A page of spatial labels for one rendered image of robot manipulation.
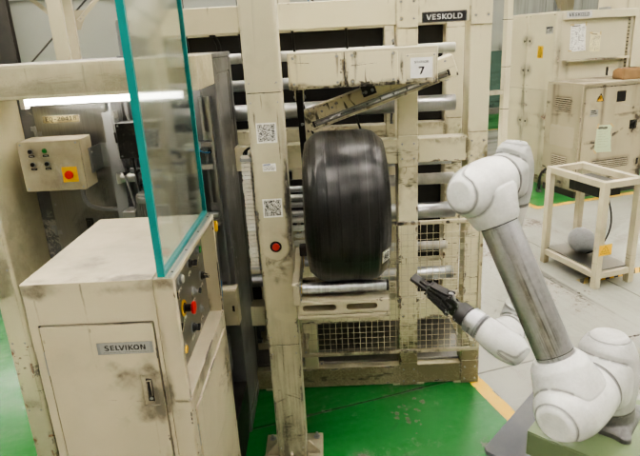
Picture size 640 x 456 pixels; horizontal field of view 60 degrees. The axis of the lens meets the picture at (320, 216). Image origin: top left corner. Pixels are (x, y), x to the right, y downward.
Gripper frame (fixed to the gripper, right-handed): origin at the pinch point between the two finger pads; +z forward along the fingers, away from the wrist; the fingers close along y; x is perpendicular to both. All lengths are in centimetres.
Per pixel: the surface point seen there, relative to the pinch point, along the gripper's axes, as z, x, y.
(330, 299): 27.4, -18.6, 19.6
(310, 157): 52, -2, -28
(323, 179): 41.2, -6.2, -27.2
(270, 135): 69, -6, -31
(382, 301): 12.5, -4.8, 20.1
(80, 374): 36, -102, -25
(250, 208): 66, -22, -6
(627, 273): -34, 221, 179
